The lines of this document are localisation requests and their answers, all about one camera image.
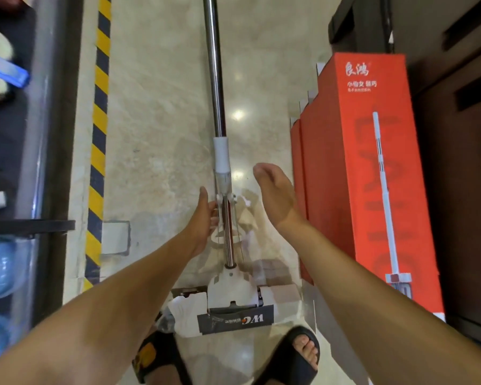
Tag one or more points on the person's left thumb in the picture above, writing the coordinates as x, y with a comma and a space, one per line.
204, 199

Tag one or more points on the person's right forearm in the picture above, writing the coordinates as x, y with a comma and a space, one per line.
384, 316

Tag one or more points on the dark brown drawer cabinet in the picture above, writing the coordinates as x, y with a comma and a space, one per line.
457, 156

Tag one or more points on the black cabinet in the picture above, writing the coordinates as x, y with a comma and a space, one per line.
360, 23

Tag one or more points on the large red mop box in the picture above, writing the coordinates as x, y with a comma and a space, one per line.
368, 164

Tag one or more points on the black yellow left sandal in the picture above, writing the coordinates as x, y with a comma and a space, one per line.
160, 356

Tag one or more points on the person's left hand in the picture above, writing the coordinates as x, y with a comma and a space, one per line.
198, 226

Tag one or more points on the person's right fingers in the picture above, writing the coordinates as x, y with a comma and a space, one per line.
264, 174

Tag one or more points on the person's left forearm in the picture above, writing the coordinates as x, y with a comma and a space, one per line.
104, 312

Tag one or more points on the black right sandal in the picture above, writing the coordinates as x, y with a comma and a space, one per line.
282, 364

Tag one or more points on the dark cardboard mop label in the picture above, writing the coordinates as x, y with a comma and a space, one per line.
236, 318

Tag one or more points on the person's right foot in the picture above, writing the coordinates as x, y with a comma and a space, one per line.
306, 352

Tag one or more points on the black metal display shelf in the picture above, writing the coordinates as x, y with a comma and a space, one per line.
44, 156

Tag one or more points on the square floor socket cover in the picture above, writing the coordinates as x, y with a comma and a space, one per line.
116, 237

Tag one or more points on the person's right hand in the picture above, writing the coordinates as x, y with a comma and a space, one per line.
278, 198

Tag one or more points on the yellow black hazard tape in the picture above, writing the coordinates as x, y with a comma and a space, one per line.
98, 148

